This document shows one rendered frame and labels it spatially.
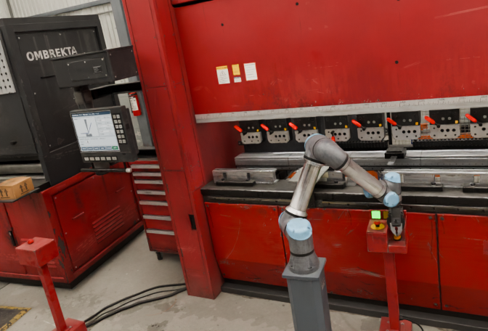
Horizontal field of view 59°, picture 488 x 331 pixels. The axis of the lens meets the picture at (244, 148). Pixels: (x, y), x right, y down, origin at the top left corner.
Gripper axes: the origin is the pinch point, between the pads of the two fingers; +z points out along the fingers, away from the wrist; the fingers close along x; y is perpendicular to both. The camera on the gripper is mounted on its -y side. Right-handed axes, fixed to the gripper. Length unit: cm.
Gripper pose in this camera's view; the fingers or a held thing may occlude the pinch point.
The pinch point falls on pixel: (396, 234)
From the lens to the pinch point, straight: 250.9
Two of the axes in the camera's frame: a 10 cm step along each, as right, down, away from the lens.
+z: 1.9, 9.2, 3.3
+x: -9.1, 0.4, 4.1
